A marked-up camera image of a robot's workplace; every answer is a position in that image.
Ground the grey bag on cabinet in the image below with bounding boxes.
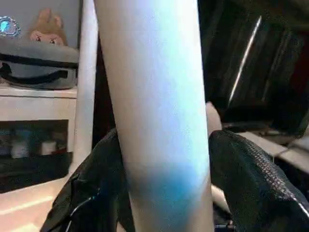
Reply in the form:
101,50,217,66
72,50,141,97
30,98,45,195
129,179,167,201
0,38,81,90

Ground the white plastic table top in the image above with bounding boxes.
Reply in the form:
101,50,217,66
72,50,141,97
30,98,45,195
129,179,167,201
0,175,74,232

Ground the white cabinet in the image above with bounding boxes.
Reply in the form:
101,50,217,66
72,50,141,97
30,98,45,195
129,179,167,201
0,86,79,195

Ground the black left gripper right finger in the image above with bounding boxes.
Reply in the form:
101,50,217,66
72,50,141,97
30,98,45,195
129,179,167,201
208,129,309,232

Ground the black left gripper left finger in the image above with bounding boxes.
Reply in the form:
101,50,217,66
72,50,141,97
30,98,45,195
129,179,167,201
41,128,130,232

